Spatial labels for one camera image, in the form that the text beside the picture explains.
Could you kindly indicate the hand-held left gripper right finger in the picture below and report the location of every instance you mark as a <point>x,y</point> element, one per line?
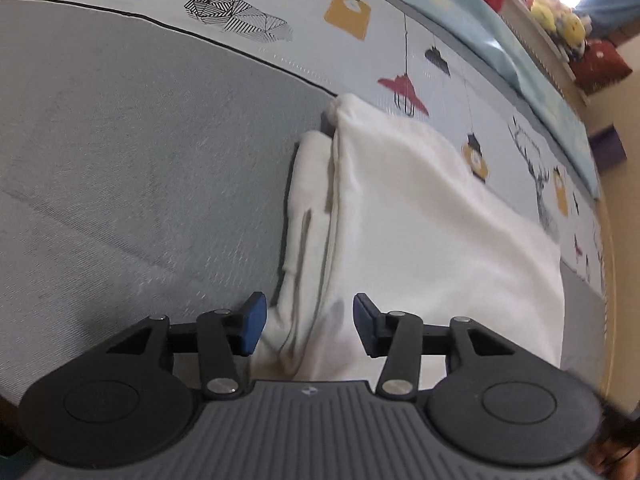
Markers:
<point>363,320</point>

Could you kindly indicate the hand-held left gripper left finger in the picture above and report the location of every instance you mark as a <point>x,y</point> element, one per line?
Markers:
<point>255,321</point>

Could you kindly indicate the white garment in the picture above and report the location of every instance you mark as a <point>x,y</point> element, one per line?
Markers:
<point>425,235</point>

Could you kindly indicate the grey printed bed sheet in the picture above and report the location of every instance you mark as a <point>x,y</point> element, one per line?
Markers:
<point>125,160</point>

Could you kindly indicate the light blue blanket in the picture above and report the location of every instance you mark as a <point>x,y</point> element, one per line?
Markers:
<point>500,45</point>

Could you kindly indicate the red printed cushion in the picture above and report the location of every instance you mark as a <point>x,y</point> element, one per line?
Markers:
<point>597,62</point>

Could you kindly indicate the yellow plush toy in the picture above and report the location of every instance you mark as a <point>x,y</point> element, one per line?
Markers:
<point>562,22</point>

